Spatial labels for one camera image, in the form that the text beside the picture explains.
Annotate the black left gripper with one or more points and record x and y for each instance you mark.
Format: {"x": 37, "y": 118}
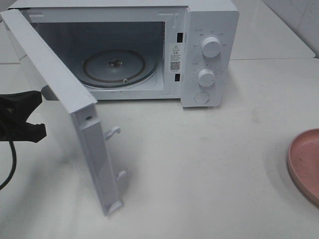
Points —
{"x": 20, "y": 105}

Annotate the white microwave door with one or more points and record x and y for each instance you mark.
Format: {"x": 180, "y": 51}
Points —
{"x": 68, "y": 110}

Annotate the round white door button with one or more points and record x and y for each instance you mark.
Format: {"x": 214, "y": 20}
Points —
{"x": 202, "y": 97}

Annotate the white microwave knob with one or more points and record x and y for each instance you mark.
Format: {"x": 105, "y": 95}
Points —
{"x": 211, "y": 47}
{"x": 206, "y": 78}

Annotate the pink round plate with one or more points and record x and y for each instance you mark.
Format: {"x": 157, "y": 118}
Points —
{"x": 303, "y": 163}

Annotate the glass microwave turntable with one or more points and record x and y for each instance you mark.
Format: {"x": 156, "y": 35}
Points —
{"x": 117, "y": 68}

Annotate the white microwave oven body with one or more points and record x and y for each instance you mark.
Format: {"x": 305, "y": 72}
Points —
{"x": 171, "y": 30}

